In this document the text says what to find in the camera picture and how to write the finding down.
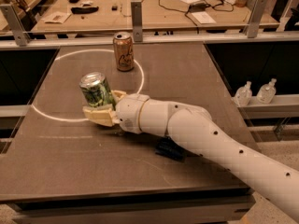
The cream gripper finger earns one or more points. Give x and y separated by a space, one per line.
102 115
118 95

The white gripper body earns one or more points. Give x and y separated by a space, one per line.
129 113

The green soda can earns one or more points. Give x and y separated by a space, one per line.
96 90

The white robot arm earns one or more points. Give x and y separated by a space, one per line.
192 128

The orange soda can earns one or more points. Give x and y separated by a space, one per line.
123 50

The blue snack bar wrapper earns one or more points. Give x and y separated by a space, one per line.
168 148

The small black block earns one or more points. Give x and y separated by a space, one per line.
114 7

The black tool on desk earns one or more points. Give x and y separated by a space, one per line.
84 10

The wooden background desk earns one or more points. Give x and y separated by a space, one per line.
157 15

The beige envelope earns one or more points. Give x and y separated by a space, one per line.
57 17

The white card on desk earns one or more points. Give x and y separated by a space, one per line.
203 17

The clear sanitizer bottle left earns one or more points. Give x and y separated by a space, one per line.
243 95

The clear sanitizer bottle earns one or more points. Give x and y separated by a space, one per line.
267 92
243 95

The black power adapter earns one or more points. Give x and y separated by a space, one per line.
198 7

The clear sanitizer bottle right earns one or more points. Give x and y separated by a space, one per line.
267 92

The metal bracket middle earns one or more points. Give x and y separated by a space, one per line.
136 13

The metal bracket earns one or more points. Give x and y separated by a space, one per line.
20 36
252 28
136 13

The metal bracket left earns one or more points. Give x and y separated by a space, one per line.
20 36

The metal bracket right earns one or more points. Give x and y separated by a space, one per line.
252 28

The metal rail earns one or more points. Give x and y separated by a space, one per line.
147 39

